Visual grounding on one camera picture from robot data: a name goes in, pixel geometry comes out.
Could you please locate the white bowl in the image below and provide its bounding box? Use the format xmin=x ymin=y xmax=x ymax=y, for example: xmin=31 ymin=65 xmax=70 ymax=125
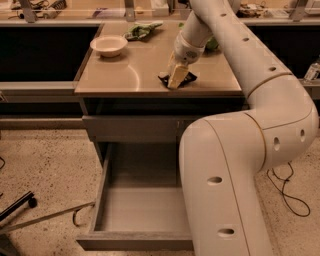
xmin=90 ymin=35 xmax=128 ymax=58

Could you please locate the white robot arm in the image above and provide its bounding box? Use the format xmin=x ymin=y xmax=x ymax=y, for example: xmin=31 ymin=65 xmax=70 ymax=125
xmin=168 ymin=0 xmax=319 ymax=256

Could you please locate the grey drawer cabinet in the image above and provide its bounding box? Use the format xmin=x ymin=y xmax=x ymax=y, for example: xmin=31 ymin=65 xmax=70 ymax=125
xmin=75 ymin=21 xmax=245 ymax=160

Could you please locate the open grey middle drawer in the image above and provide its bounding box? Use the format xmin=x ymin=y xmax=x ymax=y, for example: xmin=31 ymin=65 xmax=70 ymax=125
xmin=77 ymin=143 xmax=193 ymax=251

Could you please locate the black cable with adapter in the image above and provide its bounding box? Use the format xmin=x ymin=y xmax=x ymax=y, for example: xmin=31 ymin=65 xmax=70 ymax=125
xmin=266 ymin=161 xmax=312 ymax=218

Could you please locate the clear plastic water bottle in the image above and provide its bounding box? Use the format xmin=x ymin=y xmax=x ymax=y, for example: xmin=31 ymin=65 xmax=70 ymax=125
xmin=303 ymin=58 xmax=320 ymax=83

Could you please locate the black caster leg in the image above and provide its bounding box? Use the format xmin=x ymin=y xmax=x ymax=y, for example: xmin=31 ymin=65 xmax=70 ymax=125
xmin=0 ymin=191 xmax=37 ymax=221

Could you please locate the closed grey top drawer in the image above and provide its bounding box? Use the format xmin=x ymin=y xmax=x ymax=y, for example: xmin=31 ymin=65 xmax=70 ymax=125
xmin=82 ymin=115 xmax=198 ymax=143

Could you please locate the grey metal rod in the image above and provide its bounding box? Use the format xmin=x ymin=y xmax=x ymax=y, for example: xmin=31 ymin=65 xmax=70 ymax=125
xmin=0 ymin=201 xmax=95 ymax=235

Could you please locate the black rxbar chocolate bar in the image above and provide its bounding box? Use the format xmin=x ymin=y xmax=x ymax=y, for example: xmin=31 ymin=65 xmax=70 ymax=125
xmin=158 ymin=72 xmax=197 ymax=88

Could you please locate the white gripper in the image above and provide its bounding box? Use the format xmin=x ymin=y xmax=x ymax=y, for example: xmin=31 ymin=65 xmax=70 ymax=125
xmin=167 ymin=31 xmax=204 ymax=89

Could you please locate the bright green chip bag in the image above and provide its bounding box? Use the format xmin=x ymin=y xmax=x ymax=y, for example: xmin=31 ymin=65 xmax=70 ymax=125
xmin=179 ymin=23 xmax=219 ymax=51

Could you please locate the crumpled green snack bag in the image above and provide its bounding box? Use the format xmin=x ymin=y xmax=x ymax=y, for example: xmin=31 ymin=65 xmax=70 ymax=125
xmin=123 ymin=21 xmax=163 ymax=41

